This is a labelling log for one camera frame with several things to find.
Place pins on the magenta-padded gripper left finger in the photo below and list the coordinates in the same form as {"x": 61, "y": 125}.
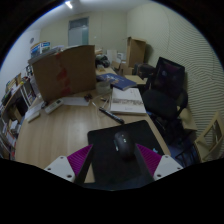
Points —
{"x": 61, "y": 166}

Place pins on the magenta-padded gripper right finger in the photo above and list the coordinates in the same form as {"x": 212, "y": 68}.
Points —
{"x": 166, "y": 166}

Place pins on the black computer mouse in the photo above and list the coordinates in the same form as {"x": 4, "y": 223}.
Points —
{"x": 123, "y": 144}

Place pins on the black mouse pad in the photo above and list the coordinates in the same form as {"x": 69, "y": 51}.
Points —
{"x": 106, "y": 156}

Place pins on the light wooden chair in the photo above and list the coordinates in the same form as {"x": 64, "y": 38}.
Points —
{"x": 208, "y": 143}

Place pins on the plain white remote control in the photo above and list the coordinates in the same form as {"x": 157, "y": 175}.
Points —
{"x": 33, "y": 117}

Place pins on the white paper sheet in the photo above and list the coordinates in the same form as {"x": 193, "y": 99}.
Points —
{"x": 76, "y": 101}
{"x": 33, "y": 108}

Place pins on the black office chair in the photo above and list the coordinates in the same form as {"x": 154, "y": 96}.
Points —
{"x": 166, "y": 100}

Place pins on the black marker pen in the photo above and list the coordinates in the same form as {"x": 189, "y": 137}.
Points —
{"x": 111, "y": 115}

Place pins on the cluttered shelf unit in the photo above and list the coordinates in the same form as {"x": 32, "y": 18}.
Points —
{"x": 13, "y": 113}

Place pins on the small black clip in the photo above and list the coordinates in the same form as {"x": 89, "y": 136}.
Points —
{"x": 88, "y": 97}

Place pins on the open white book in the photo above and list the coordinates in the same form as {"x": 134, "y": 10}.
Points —
{"x": 127, "y": 101}

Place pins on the clear plastic container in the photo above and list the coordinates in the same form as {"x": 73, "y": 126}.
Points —
{"x": 103, "y": 88}

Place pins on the large brown cardboard box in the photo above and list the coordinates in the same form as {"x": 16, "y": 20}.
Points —
{"x": 76, "y": 71}

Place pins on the blue book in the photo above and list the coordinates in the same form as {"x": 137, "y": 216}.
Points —
{"x": 116, "y": 81}

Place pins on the black bag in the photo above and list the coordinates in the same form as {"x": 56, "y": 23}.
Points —
{"x": 102, "y": 61}

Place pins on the tall narrow cardboard box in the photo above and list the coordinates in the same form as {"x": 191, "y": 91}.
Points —
{"x": 136, "y": 51}

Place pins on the blue and white cabinet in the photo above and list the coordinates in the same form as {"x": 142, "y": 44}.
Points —
{"x": 39, "y": 48}

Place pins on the grey door with window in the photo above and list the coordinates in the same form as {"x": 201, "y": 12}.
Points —
{"x": 78, "y": 33}

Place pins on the ceiling tube light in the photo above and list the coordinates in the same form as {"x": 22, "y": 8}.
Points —
{"x": 68, "y": 4}

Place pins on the round wall clock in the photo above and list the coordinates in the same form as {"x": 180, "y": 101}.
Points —
{"x": 32, "y": 40}

